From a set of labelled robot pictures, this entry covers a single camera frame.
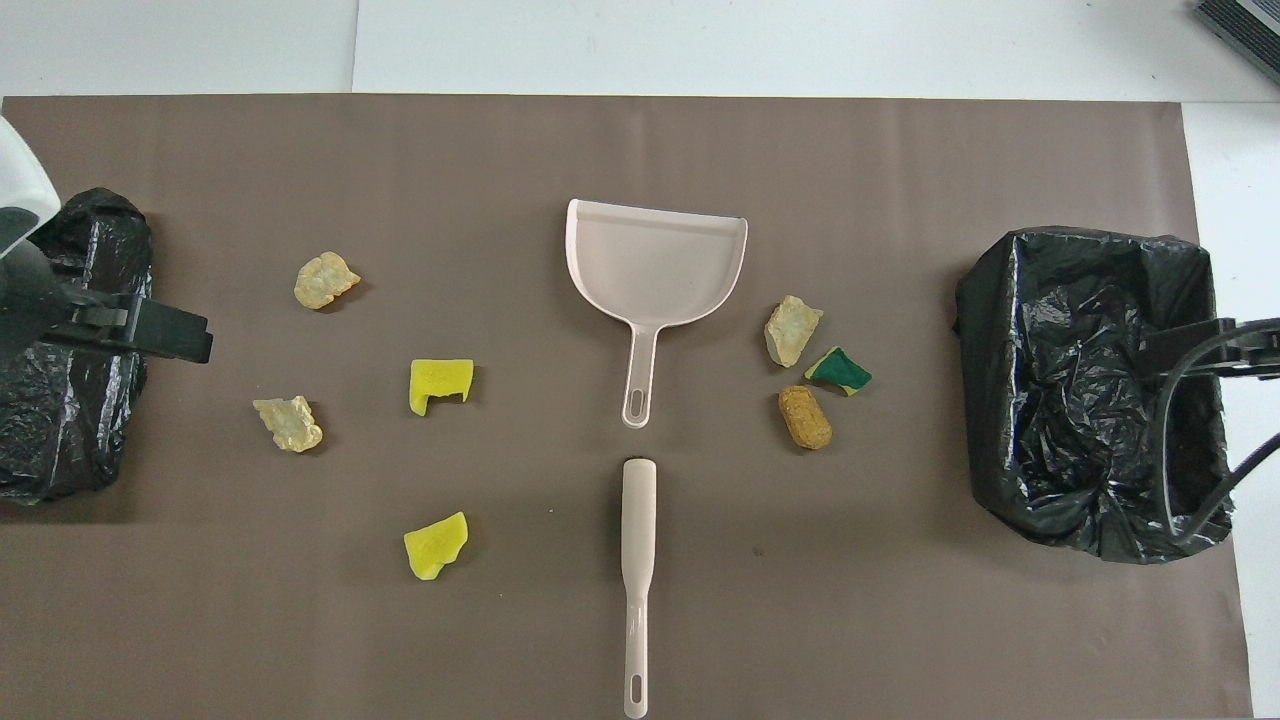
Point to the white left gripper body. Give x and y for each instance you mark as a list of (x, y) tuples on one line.
[(25, 280)]

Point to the black bag lined bin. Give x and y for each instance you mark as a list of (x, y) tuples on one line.
[(1090, 400), (70, 430)]

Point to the grey ribbed device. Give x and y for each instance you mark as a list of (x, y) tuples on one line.
[(1245, 25)]

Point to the brown oval sponge piece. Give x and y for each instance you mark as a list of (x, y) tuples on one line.
[(805, 417)]

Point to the brown paper table mat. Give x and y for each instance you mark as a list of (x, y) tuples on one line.
[(600, 150)]

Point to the pale yellow sponge chunk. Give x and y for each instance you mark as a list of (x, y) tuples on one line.
[(326, 280), (288, 423), (792, 330)]

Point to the green and yellow sponge piece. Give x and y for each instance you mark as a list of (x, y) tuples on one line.
[(838, 370)]

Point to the notched yellow sponge piece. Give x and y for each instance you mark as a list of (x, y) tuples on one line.
[(438, 383)]

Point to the beige plastic dustpan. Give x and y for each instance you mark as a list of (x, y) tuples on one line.
[(650, 265)]

